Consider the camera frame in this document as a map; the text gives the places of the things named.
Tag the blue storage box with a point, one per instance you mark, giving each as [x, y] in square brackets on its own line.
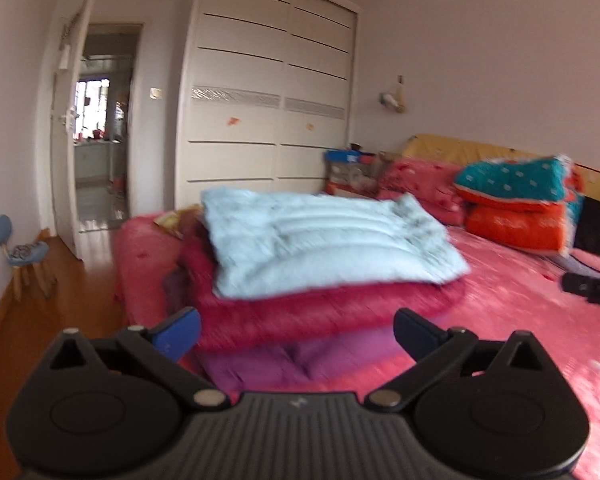
[351, 172]

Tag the red down jacket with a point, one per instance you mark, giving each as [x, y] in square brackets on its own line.
[231, 325]

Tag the yellow headboard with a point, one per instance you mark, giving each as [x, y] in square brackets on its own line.
[464, 152]

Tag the wall light switch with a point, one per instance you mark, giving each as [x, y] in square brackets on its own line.
[155, 93]

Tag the black bag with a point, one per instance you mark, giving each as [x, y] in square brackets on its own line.
[588, 227]

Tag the light blue down jacket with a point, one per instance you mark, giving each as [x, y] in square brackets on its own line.
[274, 244]

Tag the white sliding wardrobe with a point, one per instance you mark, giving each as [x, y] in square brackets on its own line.
[265, 92]

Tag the pink bed with blanket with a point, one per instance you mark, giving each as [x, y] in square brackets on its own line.
[506, 291]

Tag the pink pillow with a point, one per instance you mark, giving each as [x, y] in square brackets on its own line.
[431, 183]

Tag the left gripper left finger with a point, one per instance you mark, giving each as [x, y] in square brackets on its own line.
[155, 352]

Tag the purple down jacket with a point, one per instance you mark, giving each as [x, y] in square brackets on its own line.
[359, 360]

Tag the orange teal folded quilt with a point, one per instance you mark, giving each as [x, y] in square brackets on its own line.
[532, 205]

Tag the white door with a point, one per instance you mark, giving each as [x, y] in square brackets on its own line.
[63, 126]

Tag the folded pink purple blankets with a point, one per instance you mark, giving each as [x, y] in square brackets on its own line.
[579, 262]

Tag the small blue chair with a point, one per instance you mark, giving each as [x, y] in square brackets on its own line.
[21, 258]

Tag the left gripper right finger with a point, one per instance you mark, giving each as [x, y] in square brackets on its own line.
[438, 354]

